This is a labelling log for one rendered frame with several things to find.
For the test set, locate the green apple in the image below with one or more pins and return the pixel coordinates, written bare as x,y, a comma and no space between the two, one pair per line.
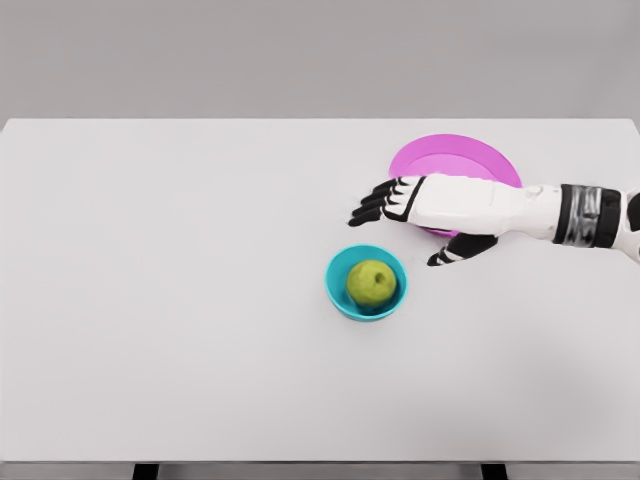
372,283

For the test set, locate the blue bowl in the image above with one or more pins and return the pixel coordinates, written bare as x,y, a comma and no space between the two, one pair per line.
345,300

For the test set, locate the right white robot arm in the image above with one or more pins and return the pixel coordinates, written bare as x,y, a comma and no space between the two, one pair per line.
575,215

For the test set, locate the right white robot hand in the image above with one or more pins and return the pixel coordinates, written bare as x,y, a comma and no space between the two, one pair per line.
450,207

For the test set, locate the pink plate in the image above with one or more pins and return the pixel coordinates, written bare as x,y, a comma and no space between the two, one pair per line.
450,155

